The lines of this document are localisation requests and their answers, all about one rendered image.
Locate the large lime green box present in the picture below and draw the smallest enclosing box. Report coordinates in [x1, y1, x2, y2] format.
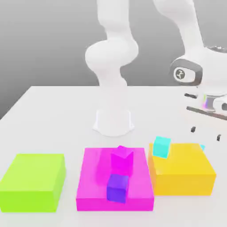
[0, 153, 67, 213]

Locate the large magenta box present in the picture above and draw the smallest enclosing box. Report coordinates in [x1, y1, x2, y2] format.
[75, 147, 154, 212]

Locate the small magenta cube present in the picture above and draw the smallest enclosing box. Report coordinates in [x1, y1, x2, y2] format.
[110, 145, 134, 177]

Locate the small purple cube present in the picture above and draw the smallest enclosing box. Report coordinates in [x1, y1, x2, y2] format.
[106, 173, 129, 204]

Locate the large orange box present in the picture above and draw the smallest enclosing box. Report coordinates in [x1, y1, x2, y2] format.
[148, 142, 217, 196]

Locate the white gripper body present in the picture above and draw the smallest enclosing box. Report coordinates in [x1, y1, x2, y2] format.
[185, 106, 227, 131]

